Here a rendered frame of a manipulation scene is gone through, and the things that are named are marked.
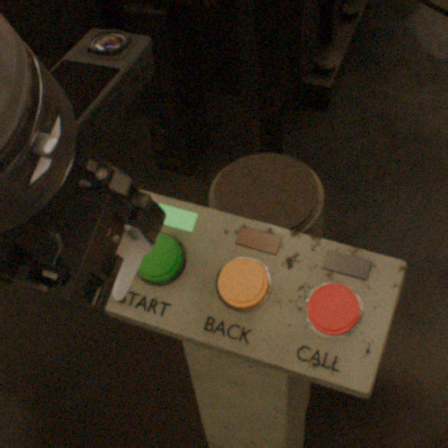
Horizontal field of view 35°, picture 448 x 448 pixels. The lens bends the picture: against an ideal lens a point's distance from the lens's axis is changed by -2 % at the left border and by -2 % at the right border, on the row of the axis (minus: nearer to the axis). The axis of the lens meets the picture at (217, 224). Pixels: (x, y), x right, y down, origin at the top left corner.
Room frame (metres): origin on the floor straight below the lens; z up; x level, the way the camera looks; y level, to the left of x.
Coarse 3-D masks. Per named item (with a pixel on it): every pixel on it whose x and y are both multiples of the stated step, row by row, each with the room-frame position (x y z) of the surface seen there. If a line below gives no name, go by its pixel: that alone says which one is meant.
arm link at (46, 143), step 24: (48, 72) 0.26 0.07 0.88; (48, 96) 0.23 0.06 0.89; (48, 120) 0.23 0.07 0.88; (72, 120) 0.24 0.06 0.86; (48, 144) 0.21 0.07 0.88; (72, 144) 0.23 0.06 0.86; (24, 168) 0.21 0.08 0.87; (48, 168) 0.21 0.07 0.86; (0, 192) 0.20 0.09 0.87; (24, 192) 0.20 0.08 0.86; (48, 192) 0.21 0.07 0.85; (0, 216) 0.20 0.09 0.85; (24, 216) 0.20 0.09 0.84
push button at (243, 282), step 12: (228, 264) 0.32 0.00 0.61; (240, 264) 0.32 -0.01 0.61; (252, 264) 0.32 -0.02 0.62; (228, 276) 0.31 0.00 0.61; (240, 276) 0.31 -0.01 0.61; (252, 276) 0.31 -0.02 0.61; (264, 276) 0.31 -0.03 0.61; (228, 288) 0.30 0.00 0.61; (240, 288) 0.30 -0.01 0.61; (252, 288) 0.30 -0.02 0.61; (264, 288) 0.30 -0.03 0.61; (228, 300) 0.30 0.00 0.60; (240, 300) 0.29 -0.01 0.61; (252, 300) 0.29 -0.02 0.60
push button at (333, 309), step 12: (324, 288) 0.29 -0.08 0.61; (336, 288) 0.28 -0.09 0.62; (348, 288) 0.28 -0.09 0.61; (312, 300) 0.28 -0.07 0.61; (324, 300) 0.28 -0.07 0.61; (336, 300) 0.28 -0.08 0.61; (348, 300) 0.27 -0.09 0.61; (312, 312) 0.27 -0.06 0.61; (324, 312) 0.27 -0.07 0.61; (336, 312) 0.27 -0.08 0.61; (348, 312) 0.27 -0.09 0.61; (324, 324) 0.26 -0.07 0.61; (336, 324) 0.26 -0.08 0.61; (348, 324) 0.26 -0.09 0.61
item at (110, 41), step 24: (72, 48) 0.35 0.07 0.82; (96, 48) 0.35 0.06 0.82; (120, 48) 0.34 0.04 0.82; (144, 48) 0.35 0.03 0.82; (72, 72) 0.33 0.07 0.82; (96, 72) 0.32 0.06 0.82; (120, 72) 0.32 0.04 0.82; (144, 72) 0.34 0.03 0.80; (72, 96) 0.30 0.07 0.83; (96, 96) 0.30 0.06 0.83; (120, 96) 0.31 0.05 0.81; (96, 120) 0.29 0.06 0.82; (96, 144) 0.28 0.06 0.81
